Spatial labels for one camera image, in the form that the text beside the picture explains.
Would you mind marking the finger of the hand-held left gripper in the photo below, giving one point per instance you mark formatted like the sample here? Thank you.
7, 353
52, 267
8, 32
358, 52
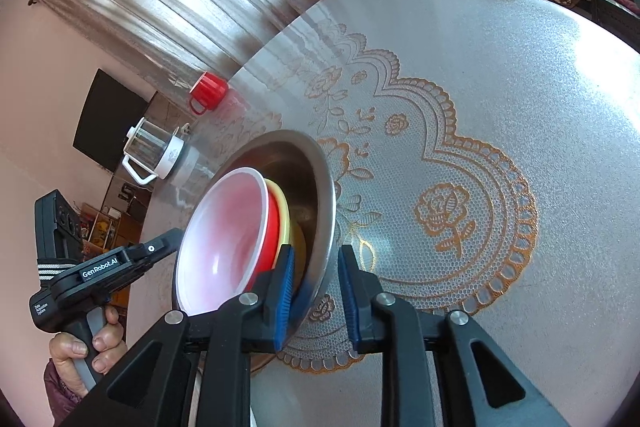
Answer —
155, 249

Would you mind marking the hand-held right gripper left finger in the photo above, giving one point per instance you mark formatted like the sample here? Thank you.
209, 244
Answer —
284, 302

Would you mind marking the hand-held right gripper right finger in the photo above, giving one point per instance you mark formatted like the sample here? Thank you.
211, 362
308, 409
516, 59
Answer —
351, 307

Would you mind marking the red plastic bowl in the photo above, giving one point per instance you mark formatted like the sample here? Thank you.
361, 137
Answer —
225, 237

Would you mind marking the yellow plastic bowl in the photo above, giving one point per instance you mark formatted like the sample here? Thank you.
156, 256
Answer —
284, 217

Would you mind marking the stainless steel bowl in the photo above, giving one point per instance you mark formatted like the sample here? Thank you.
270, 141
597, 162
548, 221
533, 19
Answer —
315, 207

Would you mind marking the person's left forearm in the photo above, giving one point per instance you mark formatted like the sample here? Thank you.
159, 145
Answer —
60, 402

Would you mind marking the person's left hand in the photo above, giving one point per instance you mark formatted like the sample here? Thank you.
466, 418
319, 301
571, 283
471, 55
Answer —
110, 342

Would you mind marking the wooden shelf with ornaments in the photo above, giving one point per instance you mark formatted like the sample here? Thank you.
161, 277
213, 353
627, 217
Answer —
102, 227

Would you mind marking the white electric glass kettle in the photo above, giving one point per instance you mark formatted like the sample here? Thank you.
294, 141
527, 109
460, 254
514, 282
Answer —
157, 152

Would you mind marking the black flat television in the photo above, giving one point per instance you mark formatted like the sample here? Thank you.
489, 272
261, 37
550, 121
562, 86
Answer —
110, 122

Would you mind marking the red mug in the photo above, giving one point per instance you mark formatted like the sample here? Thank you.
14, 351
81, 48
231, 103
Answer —
210, 92

